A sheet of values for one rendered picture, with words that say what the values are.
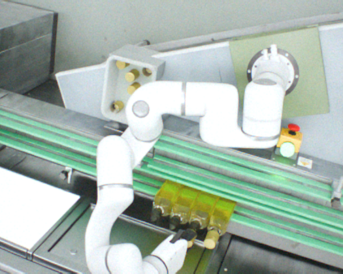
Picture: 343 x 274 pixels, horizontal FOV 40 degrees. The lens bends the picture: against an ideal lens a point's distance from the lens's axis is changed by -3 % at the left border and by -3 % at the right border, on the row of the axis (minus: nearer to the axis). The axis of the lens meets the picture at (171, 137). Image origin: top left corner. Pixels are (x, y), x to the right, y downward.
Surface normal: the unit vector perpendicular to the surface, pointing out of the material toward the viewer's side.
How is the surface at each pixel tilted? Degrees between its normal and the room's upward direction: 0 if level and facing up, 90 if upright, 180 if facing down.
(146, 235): 90
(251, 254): 89
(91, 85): 0
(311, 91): 2
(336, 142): 0
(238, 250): 90
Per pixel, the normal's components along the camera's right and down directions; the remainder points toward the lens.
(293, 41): -0.28, 0.38
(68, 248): 0.17, -0.88
